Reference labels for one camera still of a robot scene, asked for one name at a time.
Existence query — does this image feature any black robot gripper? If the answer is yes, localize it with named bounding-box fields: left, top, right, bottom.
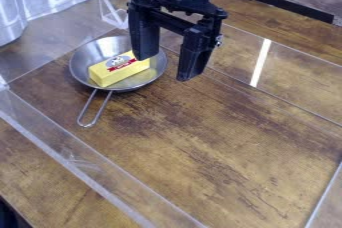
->
left=128, top=0, right=227, bottom=81

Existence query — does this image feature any yellow butter block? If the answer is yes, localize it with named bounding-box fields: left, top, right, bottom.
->
left=88, top=51, right=150, bottom=87

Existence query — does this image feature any silver pan with wire handle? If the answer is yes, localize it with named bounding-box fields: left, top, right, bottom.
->
left=70, top=35, right=167, bottom=128

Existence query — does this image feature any clear acrylic barrier wall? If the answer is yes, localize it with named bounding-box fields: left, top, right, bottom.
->
left=0, top=0, right=342, bottom=228

